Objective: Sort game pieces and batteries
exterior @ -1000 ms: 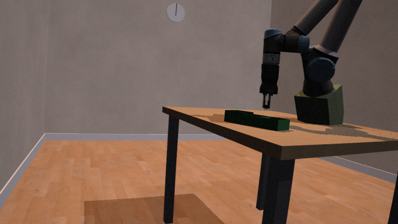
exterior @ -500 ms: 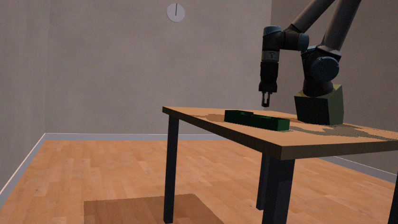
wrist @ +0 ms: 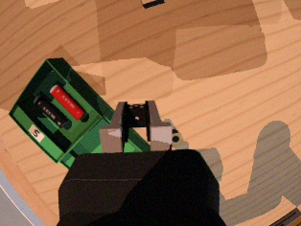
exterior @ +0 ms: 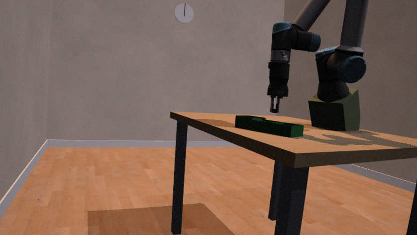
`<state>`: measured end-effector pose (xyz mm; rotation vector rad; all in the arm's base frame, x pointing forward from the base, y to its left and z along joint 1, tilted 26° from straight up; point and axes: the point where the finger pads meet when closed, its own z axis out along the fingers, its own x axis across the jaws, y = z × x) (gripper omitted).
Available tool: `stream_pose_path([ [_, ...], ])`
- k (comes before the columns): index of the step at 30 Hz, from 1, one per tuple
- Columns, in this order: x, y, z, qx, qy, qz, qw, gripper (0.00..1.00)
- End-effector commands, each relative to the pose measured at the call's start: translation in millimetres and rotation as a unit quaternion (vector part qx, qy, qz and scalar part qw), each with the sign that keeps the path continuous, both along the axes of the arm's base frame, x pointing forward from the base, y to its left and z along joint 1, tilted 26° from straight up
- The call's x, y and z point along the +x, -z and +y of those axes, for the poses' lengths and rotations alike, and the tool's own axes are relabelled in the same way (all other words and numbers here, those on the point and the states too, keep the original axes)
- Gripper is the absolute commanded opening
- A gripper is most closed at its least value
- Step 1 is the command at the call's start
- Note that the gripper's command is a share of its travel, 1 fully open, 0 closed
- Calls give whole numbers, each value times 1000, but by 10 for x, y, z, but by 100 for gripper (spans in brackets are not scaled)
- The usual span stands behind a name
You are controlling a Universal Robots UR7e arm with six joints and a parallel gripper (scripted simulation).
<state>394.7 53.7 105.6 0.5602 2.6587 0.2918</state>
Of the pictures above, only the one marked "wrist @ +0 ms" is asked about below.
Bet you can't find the yellow hex nut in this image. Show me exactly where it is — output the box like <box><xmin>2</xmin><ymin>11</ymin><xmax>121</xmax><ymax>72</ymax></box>
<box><xmin>172</xmin><ymin>130</ymin><xmax>183</xmax><ymax>146</ymax></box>

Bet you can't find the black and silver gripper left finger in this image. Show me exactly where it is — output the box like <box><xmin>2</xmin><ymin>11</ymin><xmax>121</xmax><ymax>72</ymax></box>
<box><xmin>99</xmin><ymin>102</ymin><xmax>128</xmax><ymax>153</ymax></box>

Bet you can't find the red battery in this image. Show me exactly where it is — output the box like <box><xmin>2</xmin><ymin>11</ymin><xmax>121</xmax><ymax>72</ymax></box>
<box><xmin>50</xmin><ymin>84</ymin><xmax>85</xmax><ymax>120</ymax></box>

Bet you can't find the tan domino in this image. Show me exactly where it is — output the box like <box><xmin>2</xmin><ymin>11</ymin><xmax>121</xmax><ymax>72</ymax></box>
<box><xmin>141</xmin><ymin>0</ymin><xmax>160</xmax><ymax>6</ymax></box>

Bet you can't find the green rack of bins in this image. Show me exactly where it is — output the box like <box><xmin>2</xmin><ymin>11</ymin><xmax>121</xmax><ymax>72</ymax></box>
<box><xmin>9</xmin><ymin>57</ymin><xmax>150</xmax><ymax>170</ymax></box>

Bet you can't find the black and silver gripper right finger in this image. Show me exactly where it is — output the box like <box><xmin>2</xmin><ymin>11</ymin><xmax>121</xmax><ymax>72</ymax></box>
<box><xmin>145</xmin><ymin>101</ymin><xmax>173</xmax><ymax>151</ymax></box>

